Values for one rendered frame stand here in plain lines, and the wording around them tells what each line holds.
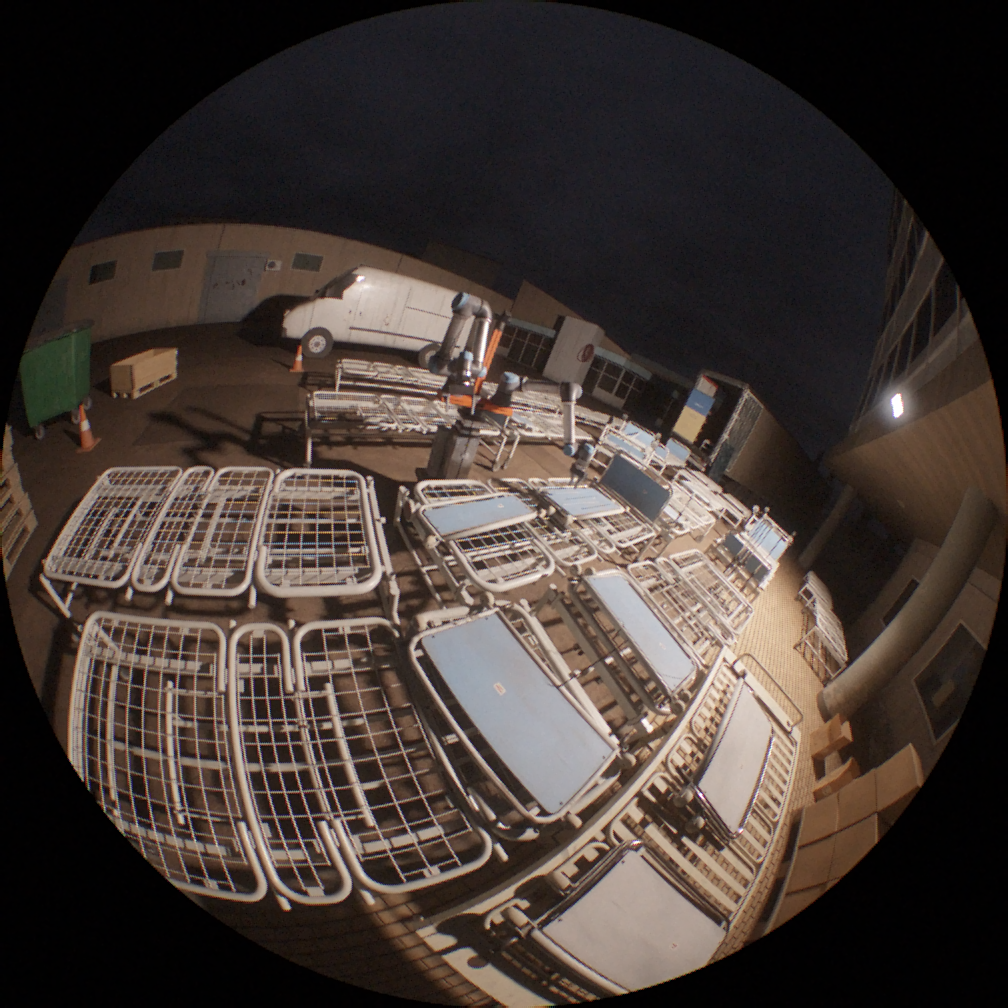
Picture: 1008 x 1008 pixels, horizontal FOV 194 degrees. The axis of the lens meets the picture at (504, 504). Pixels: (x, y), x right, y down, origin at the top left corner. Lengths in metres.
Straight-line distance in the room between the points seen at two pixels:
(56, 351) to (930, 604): 10.38
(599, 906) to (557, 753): 0.53
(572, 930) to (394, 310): 9.00
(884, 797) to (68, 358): 8.52
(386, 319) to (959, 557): 11.14
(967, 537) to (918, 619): 1.09
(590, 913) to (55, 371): 6.37
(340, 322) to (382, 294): 1.26
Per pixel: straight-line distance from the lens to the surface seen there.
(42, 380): 5.99
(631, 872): 1.03
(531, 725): 1.00
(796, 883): 2.97
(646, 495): 2.86
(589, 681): 1.94
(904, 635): 4.58
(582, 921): 0.97
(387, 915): 1.55
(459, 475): 2.18
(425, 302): 8.79
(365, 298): 8.17
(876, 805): 2.93
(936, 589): 4.62
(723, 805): 1.33
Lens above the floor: 1.43
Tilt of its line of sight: 29 degrees down
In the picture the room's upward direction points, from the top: 23 degrees clockwise
